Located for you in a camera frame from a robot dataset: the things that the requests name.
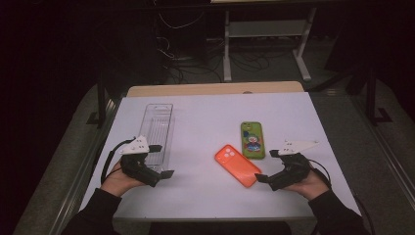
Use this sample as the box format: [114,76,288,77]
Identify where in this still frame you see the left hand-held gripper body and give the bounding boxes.
[118,135,162,188]

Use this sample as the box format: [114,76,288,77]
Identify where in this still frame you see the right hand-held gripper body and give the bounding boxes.
[267,140,320,192]

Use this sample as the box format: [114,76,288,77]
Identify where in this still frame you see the clear plastic rack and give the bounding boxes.
[138,103,176,174]

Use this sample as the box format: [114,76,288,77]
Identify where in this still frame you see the green cartoon phone case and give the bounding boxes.
[240,120,266,161]

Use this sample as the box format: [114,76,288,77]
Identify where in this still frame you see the orange phone case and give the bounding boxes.
[213,144,262,189]

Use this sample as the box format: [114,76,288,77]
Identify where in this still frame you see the person's left hand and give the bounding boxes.
[100,161,146,198]

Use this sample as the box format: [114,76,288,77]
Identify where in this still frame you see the person's right hand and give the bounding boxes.
[292,169,330,201]

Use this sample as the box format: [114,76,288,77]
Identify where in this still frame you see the black metal stand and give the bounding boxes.
[365,65,393,126]
[86,74,111,128]

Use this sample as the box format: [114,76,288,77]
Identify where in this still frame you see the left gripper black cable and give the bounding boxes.
[100,137,136,184]

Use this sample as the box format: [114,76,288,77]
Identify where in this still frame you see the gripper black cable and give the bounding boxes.
[100,137,136,184]
[307,159,376,235]

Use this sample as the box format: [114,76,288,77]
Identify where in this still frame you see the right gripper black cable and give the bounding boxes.
[307,159,376,235]

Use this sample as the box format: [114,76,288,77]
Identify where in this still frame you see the silver metal rail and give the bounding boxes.
[351,97,415,204]
[48,97,120,235]

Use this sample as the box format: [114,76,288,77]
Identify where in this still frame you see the bundle of floor cables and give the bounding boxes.
[156,35,272,84]

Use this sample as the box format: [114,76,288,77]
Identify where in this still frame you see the white metal desk frame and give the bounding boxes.
[222,7,317,82]

